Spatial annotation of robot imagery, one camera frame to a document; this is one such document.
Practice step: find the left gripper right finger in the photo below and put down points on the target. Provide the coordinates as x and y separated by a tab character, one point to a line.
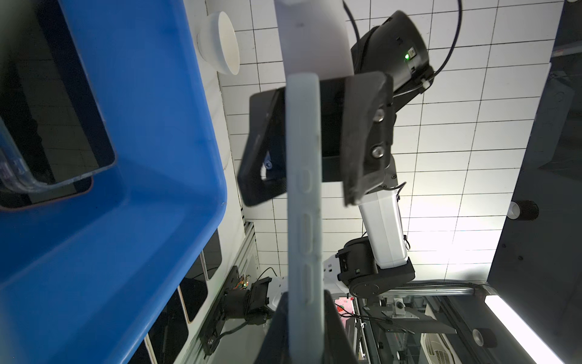
337	348

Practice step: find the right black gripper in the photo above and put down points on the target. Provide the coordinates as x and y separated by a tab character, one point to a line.
357	121

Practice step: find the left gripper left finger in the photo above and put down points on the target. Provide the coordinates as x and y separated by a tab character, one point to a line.
275	347

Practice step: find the pale green cased phone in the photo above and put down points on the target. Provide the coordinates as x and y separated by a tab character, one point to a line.
304	177

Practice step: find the black phone removed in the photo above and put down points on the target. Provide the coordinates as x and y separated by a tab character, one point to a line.
141	355
169	333

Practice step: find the black phone stack top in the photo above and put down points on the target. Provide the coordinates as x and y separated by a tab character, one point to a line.
212	255

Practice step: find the black phone stack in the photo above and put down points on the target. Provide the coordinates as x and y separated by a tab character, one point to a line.
212	255
53	136

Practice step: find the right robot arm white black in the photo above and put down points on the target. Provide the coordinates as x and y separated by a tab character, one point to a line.
379	262

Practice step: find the blue plastic storage box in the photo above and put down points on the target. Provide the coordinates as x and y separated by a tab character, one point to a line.
84	279

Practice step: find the white bowl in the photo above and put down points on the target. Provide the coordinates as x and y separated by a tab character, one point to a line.
217	43

